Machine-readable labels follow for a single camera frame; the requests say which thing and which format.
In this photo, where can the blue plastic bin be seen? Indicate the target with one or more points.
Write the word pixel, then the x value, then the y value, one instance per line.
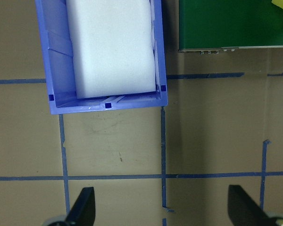
pixel 56 70

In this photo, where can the white foam pad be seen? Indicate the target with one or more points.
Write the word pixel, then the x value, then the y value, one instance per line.
pixel 113 47

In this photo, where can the green conveyor belt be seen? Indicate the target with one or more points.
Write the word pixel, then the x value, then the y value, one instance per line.
pixel 226 23

